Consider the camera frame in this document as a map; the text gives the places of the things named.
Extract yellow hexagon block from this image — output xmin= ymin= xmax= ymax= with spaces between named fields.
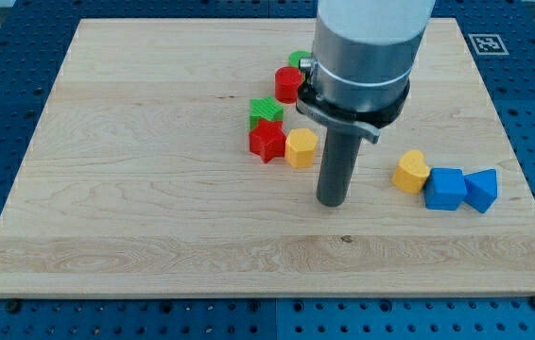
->
xmin=285 ymin=128 xmax=319 ymax=169

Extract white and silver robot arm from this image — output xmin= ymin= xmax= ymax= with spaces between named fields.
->
xmin=296 ymin=0 xmax=435 ymax=143

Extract red star block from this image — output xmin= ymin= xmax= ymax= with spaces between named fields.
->
xmin=249 ymin=118 xmax=286 ymax=163

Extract green star block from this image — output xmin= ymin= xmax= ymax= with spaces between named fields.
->
xmin=249 ymin=96 xmax=285 ymax=130

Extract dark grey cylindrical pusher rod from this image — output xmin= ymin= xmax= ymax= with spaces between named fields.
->
xmin=316 ymin=128 xmax=361 ymax=207

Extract red cylinder block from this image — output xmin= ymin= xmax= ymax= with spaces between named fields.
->
xmin=274 ymin=66 xmax=302 ymax=104

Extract green cylinder block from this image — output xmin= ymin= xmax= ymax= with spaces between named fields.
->
xmin=288 ymin=50 xmax=311 ymax=68

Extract light wooden board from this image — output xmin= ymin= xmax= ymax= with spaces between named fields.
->
xmin=0 ymin=19 xmax=535 ymax=299

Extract yellow heart block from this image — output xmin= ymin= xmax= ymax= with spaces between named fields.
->
xmin=391 ymin=149 xmax=431 ymax=194

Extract blue cube block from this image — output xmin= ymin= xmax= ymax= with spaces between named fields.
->
xmin=423 ymin=167 xmax=467 ymax=211

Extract blue triangle block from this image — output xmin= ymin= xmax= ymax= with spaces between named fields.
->
xmin=464 ymin=169 xmax=498 ymax=213

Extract white fiducial marker tag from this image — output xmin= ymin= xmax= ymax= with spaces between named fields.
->
xmin=469 ymin=33 xmax=509 ymax=56

